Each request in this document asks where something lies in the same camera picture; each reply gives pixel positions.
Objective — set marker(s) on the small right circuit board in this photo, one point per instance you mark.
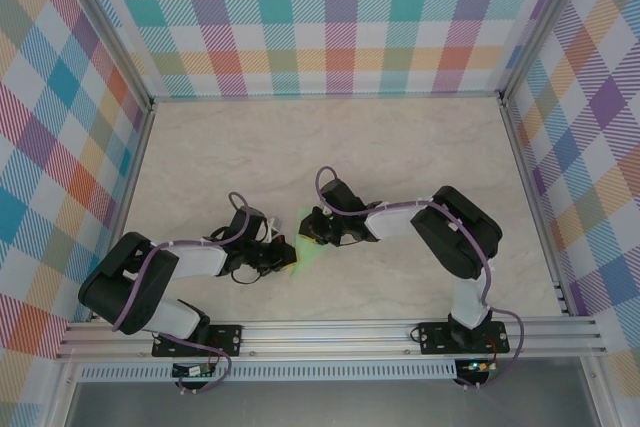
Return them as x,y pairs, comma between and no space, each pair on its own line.
477,366

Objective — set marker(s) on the grey metal panel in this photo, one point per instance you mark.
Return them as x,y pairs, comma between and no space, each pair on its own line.
325,404

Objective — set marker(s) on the aluminium frame post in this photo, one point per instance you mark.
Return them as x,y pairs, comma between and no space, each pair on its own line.
107,32
542,22

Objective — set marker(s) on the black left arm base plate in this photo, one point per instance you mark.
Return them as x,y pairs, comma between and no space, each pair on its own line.
227,339

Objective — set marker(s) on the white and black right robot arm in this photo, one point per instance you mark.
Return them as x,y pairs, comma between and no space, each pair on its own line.
392,221

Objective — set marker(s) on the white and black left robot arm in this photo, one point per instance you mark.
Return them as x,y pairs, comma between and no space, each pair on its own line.
195,261

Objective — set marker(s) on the long aluminium base rail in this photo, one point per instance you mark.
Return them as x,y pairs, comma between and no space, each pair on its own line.
325,337

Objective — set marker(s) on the aluminium side rail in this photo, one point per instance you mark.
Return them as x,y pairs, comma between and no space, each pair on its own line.
531,197
132,172

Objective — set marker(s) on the small circuit board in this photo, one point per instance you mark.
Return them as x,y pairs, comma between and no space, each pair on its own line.
192,371
477,366

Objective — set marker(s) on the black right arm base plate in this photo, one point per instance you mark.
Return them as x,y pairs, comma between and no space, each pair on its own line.
430,342

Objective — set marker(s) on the light green paper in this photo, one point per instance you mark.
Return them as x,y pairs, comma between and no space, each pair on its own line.
302,259

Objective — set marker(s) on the aluminium back rail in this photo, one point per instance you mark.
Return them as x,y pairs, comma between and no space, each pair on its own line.
325,96

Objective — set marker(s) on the small left circuit board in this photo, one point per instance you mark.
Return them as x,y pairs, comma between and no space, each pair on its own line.
192,371

